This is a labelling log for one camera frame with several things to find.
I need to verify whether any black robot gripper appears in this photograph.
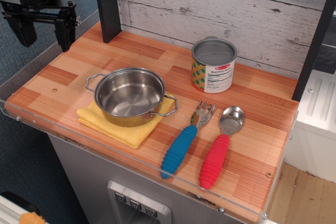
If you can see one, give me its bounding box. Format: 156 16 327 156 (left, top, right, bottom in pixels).
1 0 79 52

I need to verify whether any red-handled metal spoon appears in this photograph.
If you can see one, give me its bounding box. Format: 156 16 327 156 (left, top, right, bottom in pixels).
199 106 244 189

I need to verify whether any silver steel pan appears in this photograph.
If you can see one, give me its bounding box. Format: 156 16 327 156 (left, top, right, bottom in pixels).
86 67 178 127

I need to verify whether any yellow folded cloth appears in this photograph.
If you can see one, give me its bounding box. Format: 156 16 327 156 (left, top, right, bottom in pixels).
76 102 163 149

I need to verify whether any grey toy fridge cabinet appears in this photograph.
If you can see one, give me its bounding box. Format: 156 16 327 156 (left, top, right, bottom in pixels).
47 132 237 224

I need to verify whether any toy food can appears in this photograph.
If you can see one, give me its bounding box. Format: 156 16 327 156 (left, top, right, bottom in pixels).
191 36 237 93

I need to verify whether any orange object at corner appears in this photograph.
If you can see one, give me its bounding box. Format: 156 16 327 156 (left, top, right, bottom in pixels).
19 212 46 224

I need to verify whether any silver dispenser button panel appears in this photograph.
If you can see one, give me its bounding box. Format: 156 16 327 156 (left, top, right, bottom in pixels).
107 180 172 223

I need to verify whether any clear acrylic table guard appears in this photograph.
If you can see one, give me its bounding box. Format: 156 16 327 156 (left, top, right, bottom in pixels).
4 24 298 223

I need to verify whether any white toy sink unit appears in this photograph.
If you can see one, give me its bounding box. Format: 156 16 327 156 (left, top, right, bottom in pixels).
284 70 335 182

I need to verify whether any black vertical post left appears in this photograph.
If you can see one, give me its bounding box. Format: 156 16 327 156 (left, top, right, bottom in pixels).
97 0 121 43

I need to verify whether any black vertical post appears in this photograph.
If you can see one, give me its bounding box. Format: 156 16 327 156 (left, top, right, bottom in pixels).
97 0 121 43
292 0 335 102

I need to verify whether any blue-handled metal fork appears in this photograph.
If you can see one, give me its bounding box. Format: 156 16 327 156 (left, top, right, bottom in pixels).
161 101 216 179

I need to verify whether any black vertical post right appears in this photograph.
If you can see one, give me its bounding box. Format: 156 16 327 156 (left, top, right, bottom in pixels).
292 0 335 102

